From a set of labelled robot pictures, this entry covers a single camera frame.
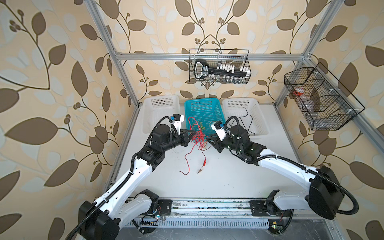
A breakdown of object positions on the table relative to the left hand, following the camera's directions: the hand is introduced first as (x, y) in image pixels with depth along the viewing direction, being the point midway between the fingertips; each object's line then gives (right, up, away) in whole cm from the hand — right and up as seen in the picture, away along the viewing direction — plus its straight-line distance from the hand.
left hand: (196, 131), depth 70 cm
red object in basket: (+56, +20, +12) cm, 61 cm away
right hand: (+6, -4, +7) cm, 10 cm away
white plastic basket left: (-31, +16, +45) cm, 57 cm away
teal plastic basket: (+3, +10, +45) cm, 46 cm away
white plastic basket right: (+41, +12, +45) cm, 62 cm away
